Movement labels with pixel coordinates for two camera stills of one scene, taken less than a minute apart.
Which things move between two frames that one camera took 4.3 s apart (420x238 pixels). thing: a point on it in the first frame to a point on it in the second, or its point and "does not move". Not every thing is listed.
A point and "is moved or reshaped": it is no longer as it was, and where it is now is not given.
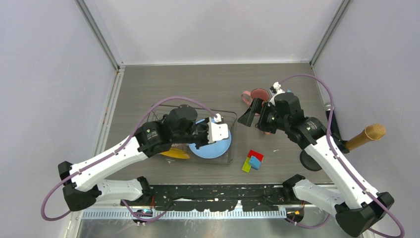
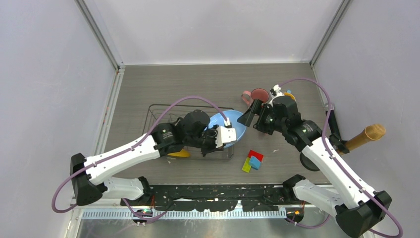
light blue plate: (212, 150) is moved or reshaped
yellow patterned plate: (176, 152) does not move
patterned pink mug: (260, 93) does not move
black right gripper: (256, 106) does not move
